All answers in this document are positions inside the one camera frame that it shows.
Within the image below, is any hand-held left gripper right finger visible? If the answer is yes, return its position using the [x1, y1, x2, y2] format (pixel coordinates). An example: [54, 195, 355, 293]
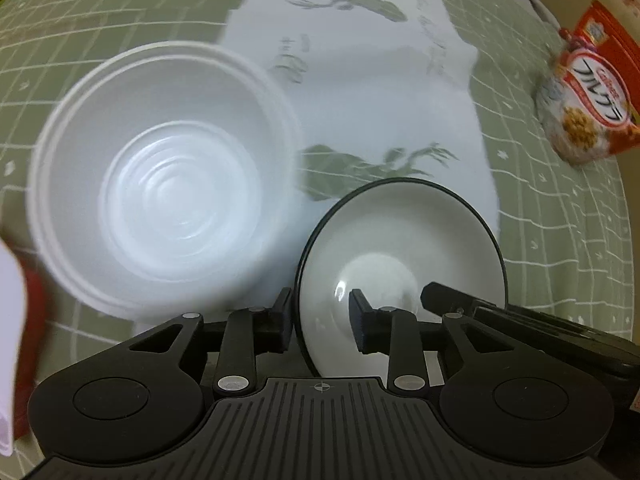
[348, 289, 506, 395]

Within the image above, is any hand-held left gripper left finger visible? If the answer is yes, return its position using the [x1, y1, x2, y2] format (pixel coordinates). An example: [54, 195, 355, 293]
[129, 287, 294, 397]

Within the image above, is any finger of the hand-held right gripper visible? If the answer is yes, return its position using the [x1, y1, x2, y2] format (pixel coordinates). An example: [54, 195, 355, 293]
[421, 282, 506, 321]

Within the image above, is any white bowl with black rim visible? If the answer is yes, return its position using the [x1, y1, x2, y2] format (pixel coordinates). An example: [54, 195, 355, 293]
[294, 178, 507, 378]

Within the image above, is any white plastic ribbed bowl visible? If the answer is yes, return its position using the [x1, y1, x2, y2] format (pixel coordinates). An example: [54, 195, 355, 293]
[27, 40, 303, 322]

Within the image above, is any green grid tablecloth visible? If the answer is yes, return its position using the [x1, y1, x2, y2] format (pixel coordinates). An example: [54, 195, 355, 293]
[0, 0, 635, 403]

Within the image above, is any white deer print cloth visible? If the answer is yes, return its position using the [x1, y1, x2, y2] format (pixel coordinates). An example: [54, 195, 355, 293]
[217, 0, 501, 306]

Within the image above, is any red cereal bag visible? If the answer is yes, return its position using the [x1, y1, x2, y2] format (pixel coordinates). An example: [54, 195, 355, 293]
[536, 2, 640, 167]

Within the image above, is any red and white packaging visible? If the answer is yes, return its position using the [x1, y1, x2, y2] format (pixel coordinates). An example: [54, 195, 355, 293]
[0, 239, 52, 457]

